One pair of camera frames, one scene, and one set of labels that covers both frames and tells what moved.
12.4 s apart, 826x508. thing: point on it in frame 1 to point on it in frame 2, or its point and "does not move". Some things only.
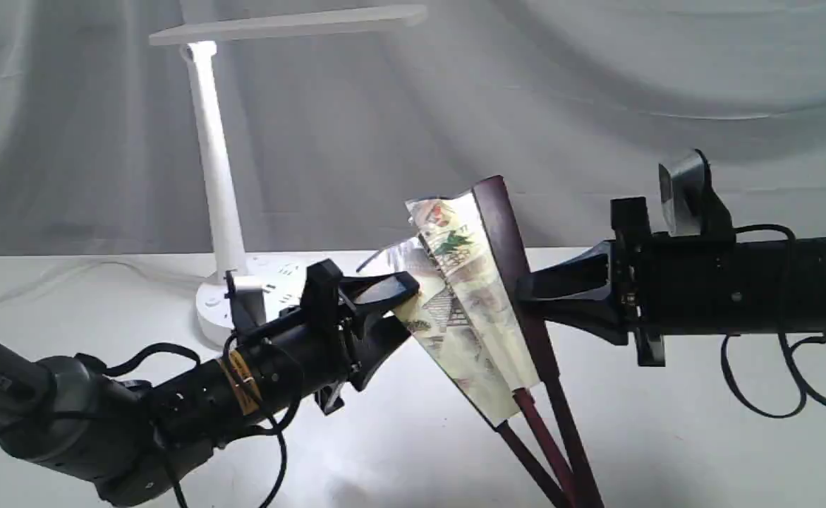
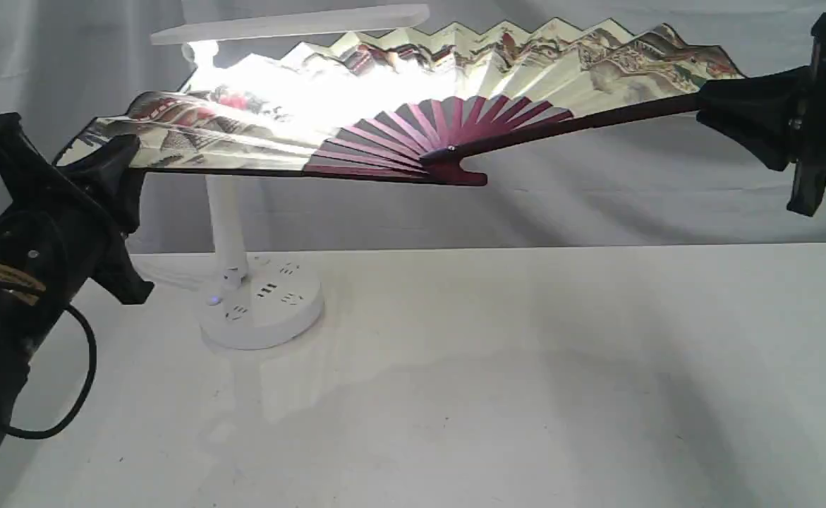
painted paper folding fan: (470, 321) to (446, 103)
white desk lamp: (279, 279) does not move
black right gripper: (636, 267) to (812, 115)
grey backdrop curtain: (80, 138) does not move
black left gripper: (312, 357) to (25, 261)
